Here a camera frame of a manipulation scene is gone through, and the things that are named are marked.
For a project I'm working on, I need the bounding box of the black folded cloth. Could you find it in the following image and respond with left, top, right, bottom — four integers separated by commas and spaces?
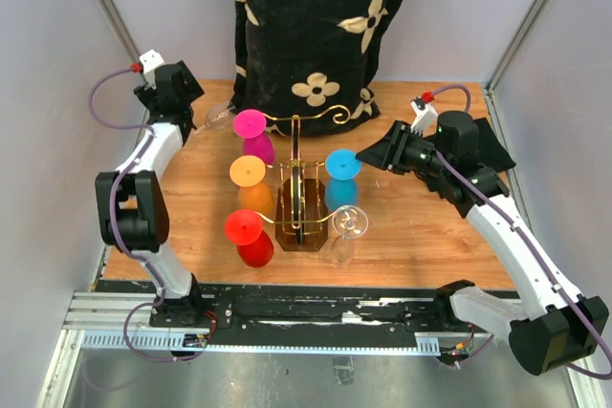
474, 118, 516, 173

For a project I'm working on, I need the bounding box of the magenta wine glass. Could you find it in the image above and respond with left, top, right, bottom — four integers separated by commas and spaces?
232, 109, 275, 165

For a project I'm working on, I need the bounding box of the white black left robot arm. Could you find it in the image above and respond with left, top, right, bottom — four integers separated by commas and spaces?
95, 50, 205, 328

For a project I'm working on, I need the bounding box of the clear wine glass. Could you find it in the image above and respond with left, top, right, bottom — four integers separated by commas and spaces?
195, 101, 236, 134
331, 205, 369, 266

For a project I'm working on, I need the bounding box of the gold wire wine glass rack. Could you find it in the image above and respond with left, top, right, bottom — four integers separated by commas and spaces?
264, 105, 350, 252

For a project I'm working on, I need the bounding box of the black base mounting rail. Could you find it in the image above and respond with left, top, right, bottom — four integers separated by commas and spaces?
149, 284, 470, 352

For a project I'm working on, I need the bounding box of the aluminium frame post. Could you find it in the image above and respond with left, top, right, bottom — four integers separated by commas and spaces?
484, 0, 551, 93
97, 0, 141, 63

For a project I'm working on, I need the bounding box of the blue wine glass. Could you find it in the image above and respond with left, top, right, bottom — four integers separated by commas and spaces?
325, 149, 361, 211

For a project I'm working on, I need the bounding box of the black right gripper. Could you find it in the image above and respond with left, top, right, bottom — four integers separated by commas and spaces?
356, 120, 450, 178

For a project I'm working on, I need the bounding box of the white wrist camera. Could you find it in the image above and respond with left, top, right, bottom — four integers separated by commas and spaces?
410, 92, 438, 136
130, 49, 165, 86

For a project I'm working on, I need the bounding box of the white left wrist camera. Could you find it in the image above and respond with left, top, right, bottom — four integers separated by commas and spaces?
130, 49, 165, 86

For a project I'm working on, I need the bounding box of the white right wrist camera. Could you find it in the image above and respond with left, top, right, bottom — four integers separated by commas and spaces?
410, 92, 438, 136

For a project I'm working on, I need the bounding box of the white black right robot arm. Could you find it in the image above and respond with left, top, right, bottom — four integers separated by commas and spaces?
357, 111, 611, 377

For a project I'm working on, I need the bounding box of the red wine glass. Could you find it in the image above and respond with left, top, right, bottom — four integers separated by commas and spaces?
224, 209, 273, 268

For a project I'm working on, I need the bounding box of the left aluminium frame post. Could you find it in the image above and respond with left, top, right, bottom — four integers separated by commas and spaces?
97, 0, 141, 63

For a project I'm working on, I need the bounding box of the right aluminium frame post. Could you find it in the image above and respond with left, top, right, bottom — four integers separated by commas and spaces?
484, 0, 551, 93

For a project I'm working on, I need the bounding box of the clear wine glass front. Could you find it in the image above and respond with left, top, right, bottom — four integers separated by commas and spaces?
331, 205, 369, 266

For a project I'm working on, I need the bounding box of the orange wine glass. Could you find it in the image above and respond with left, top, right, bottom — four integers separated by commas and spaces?
229, 155, 274, 214

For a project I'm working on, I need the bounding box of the black floral patterned pillow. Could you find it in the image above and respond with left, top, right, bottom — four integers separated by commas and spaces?
229, 0, 404, 137

